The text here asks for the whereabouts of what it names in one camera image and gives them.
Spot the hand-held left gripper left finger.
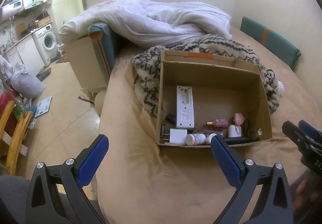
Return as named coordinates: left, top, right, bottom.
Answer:
left=25, top=134, right=109, bottom=224

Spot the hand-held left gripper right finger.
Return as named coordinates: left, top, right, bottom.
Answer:
left=211, top=135, right=294, bottom=224

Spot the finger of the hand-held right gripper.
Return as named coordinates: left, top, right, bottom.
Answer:
left=282, top=121, right=315, bottom=154
left=298, top=120, right=322, bottom=146

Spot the long black device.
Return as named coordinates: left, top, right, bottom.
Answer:
left=224, top=137, right=251, bottom=144

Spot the white pink plastic case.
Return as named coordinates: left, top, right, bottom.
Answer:
left=227, top=124, right=242, bottom=138

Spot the white pill bottle red label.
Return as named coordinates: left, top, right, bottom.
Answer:
left=185, top=133, right=207, bottom=146

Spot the pink perfume bottle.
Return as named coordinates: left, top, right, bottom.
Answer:
left=206, top=118, right=229, bottom=127

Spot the pink hair claw clip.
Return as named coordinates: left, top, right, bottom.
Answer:
left=195, top=123, right=210, bottom=134

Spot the white charger plug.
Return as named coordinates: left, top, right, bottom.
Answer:
left=164, top=128, right=188, bottom=145

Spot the cardboard box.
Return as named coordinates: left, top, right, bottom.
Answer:
left=155, top=50, right=273, bottom=148

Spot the white remote control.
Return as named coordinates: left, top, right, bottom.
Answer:
left=176, top=85, right=196, bottom=129

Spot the person's right hand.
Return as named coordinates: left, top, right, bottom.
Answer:
left=293, top=177, right=315, bottom=212

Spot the beige round bed leg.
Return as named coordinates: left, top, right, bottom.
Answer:
left=95, top=90, right=107, bottom=116

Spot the bathroom scale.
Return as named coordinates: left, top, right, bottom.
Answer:
left=33, top=96, right=53, bottom=118

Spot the yellow wooden chair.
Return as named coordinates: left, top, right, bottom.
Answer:
left=0, top=99, right=35, bottom=177

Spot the beige bed footboard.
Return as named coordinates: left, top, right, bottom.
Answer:
left=62, top=35, right=111, bottom=97

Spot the teal cushion with orange stripe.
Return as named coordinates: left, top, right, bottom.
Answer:
left=240, top=16, right=301, bottom=71

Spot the black cream patterned blanket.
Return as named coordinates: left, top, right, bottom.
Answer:
left=131, top=34, right=280, bottom=117

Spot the dark floor tray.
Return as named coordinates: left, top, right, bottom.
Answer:
left=36, top=65, right=53, bottom=81

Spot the red cloth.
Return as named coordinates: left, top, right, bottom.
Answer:
left=0, top=90, right=16, bottom=124

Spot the grey stuffed bag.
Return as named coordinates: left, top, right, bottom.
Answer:
left=10, top=62, right=46, bottom=99

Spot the worn teal cushion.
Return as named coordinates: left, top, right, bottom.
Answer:
left=88, top=22, right=120, bottom=82

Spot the white kitchen base cabinet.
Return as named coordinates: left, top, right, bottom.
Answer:
left=5, top=35, right=46, bottom=76

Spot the white hanging garment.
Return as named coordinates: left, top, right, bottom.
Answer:
left=0, top=55, right=13, bottom=89

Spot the white washing machine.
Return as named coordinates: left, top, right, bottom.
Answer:
left=33, top=25, right=61, bottom=66

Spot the white duvet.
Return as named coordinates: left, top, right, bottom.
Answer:
left=59, top=0, right=233, bottom=47

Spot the white water heater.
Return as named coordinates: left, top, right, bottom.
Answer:
left=1, top=0, right=24, bottom=20

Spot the dark thin strap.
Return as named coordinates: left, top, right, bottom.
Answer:
left=78, top=95, right=95, bottom=104

